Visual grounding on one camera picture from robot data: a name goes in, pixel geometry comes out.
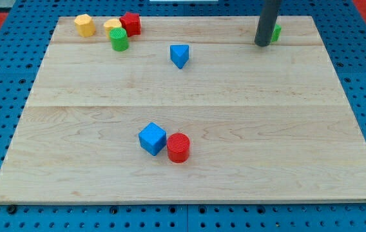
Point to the green block behind arm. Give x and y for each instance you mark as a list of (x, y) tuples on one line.
[(276, 33)]

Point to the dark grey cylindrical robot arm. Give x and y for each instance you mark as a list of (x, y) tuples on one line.
[(267, 21)]

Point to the blue triangle block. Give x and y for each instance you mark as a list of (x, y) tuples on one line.
[(179, 54)]

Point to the light wooden board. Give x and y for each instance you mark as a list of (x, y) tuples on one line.
[(266, 125)]

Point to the red cylinder block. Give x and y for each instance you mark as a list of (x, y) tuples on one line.
[(178, 147)]

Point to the blue cube block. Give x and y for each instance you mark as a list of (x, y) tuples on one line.
[(152, 138)]

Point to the green cylinder block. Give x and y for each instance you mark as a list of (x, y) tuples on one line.
[(119, 39)]

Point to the red star block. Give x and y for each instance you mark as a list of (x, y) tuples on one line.
[(131, 23)]

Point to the yellow round block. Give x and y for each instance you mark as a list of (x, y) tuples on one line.
[(111, 24)]

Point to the yellow hexagon block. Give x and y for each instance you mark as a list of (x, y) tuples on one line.
[(84, 25)]

